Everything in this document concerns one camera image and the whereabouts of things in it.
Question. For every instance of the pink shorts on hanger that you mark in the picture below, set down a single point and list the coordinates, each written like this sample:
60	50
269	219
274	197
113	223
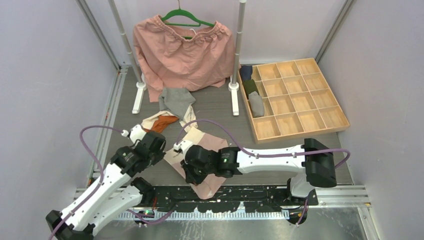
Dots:
174	57

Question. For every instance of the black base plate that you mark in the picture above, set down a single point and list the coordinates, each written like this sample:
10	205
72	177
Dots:
228	198

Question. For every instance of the grey underwear cream waistband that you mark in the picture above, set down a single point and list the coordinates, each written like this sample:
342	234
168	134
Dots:
256	104
178	101

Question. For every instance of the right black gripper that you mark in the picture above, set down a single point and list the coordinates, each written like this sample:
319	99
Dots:
191	177

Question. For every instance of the dark blue rolled garment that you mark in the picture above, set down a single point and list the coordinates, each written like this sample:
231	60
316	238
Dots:
246	72

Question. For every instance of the dark green rolled garment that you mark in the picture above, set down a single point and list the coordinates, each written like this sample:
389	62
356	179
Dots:
249	87

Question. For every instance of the wooden compartment tray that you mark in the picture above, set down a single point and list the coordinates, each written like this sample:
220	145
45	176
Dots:
298	102

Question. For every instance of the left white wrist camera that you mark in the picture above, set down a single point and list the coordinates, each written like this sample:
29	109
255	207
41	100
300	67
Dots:
135	134

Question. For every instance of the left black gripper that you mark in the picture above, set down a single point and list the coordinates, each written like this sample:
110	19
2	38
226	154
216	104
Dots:
159	155

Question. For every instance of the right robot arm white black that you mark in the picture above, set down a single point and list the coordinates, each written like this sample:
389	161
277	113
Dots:
312	162

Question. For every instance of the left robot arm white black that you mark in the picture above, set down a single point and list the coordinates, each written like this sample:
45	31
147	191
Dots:
115	191

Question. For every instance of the orange underwear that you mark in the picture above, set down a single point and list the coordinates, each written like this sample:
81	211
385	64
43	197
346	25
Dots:
159	121

